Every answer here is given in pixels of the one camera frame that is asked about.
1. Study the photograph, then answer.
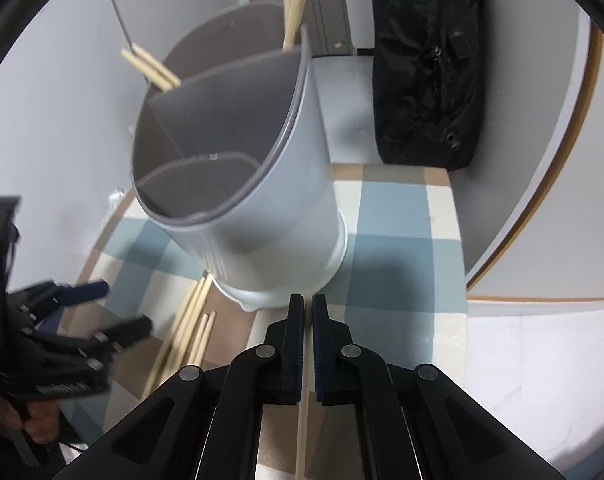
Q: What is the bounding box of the bamboo chopstick cluster outer left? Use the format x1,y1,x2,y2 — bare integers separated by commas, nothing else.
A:
142,272,212,400

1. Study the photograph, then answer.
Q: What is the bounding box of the short bamboo chopstick middle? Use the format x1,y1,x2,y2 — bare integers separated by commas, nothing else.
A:
282,0,299,51

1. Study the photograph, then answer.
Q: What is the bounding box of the person's left hand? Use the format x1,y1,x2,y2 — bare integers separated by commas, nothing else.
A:
0,398,60,444

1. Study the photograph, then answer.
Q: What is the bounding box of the curved bamboo chopstick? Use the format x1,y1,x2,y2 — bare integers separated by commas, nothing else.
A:
120,44,181,92

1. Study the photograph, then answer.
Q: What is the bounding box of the white utensil holder grey insert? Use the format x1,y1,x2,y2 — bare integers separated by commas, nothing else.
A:
132,0,347,312

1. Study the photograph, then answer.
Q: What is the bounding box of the black backpack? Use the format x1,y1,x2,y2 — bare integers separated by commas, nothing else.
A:
371,0,487,171

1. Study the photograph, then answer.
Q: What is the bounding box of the plaid checkered table mat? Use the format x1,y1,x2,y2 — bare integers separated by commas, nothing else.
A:
56,161,469,480

